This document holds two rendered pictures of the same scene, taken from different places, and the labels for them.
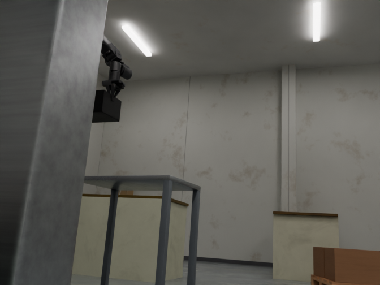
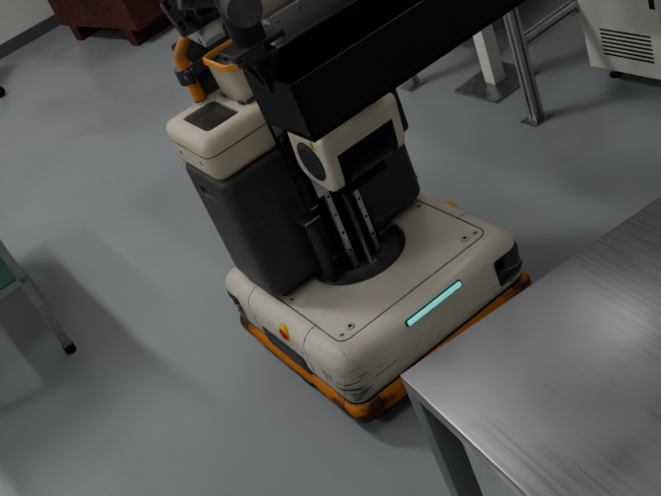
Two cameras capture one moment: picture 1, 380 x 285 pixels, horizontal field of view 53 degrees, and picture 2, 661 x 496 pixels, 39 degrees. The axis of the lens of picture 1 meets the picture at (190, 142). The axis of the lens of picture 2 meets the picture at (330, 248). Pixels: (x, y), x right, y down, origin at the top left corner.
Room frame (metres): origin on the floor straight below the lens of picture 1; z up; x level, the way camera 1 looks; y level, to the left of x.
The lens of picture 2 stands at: (2.92, -0.59, 1.74)
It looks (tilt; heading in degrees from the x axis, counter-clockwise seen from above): 33 degrees down; 139
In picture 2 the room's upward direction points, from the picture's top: 24 degrees counter-clockwise
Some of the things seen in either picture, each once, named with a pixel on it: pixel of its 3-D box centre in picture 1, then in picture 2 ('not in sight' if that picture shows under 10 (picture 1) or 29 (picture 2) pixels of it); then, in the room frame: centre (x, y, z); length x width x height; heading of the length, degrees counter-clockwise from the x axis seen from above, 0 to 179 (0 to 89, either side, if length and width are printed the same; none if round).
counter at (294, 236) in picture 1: (306, 246); not in sight; (6.59, -2.06, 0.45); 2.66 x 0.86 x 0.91; 162
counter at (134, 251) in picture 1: (80, 232); not in sight; (4.91, 1.28, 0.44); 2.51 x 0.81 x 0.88; 71
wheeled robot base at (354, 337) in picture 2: not in sight; (370, 283); (1.36, 0.86, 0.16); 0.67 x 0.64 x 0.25; 161
